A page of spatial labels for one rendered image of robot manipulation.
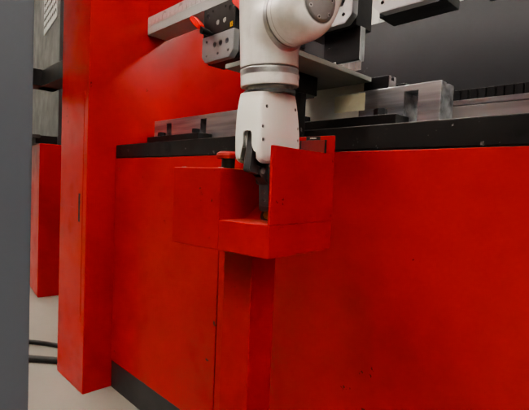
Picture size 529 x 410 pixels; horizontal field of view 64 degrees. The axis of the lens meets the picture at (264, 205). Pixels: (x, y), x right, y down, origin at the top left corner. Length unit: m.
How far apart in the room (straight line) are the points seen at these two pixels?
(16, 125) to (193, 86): 1.38
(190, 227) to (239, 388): 0.26
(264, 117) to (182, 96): 1.19
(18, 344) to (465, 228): 0.61
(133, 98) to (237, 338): 1.14
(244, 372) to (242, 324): 0.07
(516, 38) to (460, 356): 0.96
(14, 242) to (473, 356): 0.64
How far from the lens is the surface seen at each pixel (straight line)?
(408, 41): 1.58
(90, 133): 1.57
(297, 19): 0.56
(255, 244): 0.57
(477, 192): 0.72
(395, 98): 0.94
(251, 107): 0.59
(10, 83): 0.47
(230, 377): 0.73
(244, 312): 0.67
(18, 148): 0.46
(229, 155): 0.68
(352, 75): 0.93
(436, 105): 0.89
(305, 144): 0.71
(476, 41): 1.49
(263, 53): 0.60
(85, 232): 1.58
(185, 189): 0.67
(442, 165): 0.74
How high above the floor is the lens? 0.76
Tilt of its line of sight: 3 degrees down
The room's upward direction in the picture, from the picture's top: 2 degrees clockwise
